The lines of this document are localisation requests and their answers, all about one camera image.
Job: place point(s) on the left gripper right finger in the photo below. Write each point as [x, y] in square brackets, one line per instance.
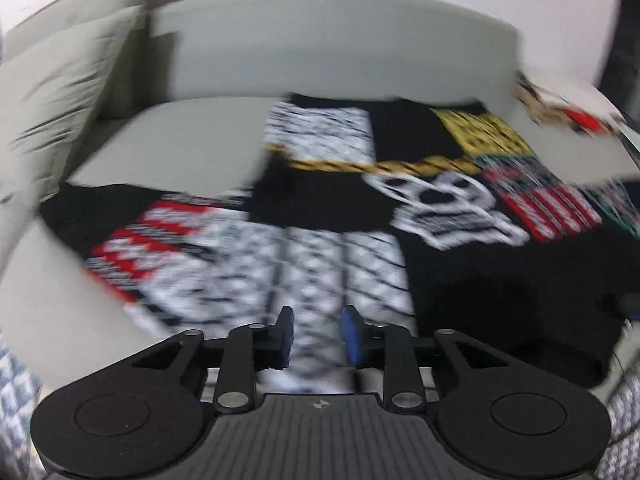
[390, 349]

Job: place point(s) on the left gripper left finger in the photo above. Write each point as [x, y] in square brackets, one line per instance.
[247, 350]

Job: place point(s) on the black patterned knit sweater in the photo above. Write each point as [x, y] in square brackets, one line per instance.
[418, 215]

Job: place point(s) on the grey sofa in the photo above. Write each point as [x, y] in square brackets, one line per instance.
[208, 74]

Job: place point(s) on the tan folded garment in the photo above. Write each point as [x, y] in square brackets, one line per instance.
[539, 111]

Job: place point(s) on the white folded garment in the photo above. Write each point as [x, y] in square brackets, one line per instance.
[560, 90]

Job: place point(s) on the red folded garment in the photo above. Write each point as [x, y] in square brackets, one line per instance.
[583, 122]

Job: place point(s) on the grey sofa cushion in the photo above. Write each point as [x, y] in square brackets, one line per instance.
[50, 95]

